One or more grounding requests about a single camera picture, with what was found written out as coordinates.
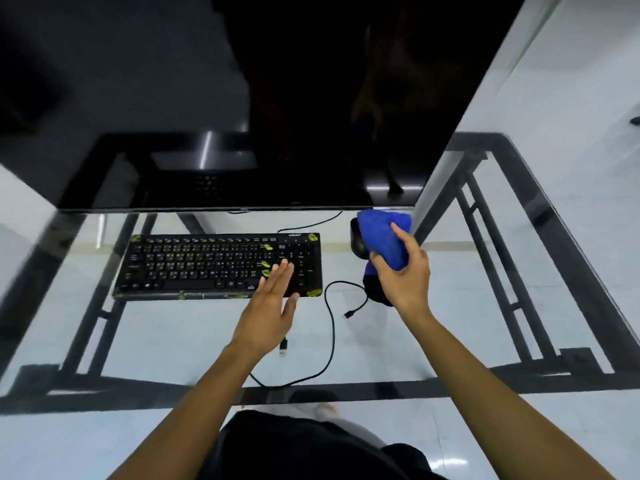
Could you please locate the person's left hand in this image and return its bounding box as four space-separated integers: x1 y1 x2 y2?
230 259 300 357

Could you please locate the person's right hand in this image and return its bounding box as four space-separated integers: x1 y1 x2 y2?
369 222 432 321

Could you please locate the blue microfiber cloth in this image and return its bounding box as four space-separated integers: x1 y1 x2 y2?
356 209 414 308

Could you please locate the person's left forearm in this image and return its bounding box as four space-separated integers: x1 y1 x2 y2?
107 344 262 480

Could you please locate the person's right forearm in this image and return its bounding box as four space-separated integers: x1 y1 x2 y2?
399 306 617 480

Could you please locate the black computer mouse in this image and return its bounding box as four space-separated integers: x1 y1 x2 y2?
349 217 374 259

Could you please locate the black keyboard with yellow stickers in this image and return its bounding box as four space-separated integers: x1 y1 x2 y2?
112 232 324 301

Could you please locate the person's black clothing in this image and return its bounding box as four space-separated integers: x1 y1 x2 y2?
199 409 447 480

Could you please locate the black computer monitor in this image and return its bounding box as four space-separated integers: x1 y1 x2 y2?
0 0 529 213

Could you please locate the black cable with loose plug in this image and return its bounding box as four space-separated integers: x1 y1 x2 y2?
248 280 370 391

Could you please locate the thin black monitor cable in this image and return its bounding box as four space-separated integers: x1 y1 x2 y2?
277 210 344 236

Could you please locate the black metal table frame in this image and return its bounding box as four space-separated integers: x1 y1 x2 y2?
0 132 640 416

